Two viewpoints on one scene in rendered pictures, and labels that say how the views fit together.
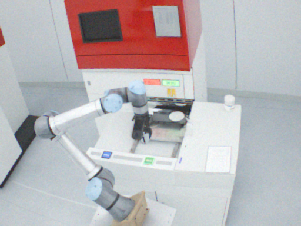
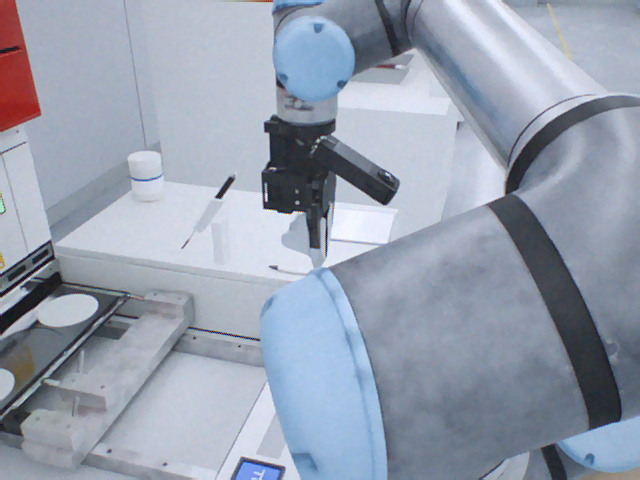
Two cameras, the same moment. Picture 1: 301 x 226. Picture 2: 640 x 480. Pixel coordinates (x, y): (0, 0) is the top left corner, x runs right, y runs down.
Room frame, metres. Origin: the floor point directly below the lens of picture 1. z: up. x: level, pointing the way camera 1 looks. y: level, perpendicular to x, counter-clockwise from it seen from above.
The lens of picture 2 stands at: (1.25, 0.76, 1.52)
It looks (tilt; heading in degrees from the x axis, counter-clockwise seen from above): 29 degrees down; 265
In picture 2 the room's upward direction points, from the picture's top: straight up
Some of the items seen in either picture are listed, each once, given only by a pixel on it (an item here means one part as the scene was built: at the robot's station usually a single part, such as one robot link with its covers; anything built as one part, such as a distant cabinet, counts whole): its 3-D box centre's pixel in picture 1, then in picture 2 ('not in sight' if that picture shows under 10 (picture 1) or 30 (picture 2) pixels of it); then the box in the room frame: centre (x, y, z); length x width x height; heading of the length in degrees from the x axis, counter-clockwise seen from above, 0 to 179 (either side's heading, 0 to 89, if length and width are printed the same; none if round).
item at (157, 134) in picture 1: (158, 134); (121, 372); (1.50, -0.03, 0.87); 0.36 x 0.08 x 0.03; 69
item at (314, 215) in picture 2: not in sight; (315, 216); (1.19, 0.07, 1.19); 0.05 x 0.02 x 0.09; 69
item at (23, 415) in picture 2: not in sight; (18, 420); (1.61, 0.10, 0.90); 0.04 x 0.02 x 0.03; 159
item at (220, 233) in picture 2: (190, 124); (211, 227); (1.35, -0.22, 1.03); 0.06 x 0.04 x 0.13; 159
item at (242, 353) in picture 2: (177, 142); (173, 340); (1.43, -0.14, 0.84); 0.50 x 0.02 x 0.03; 159
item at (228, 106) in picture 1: (229, 103); (147, 176); (1.51, -0.52, 1.01); 0.07 x 0.07 x 0.10
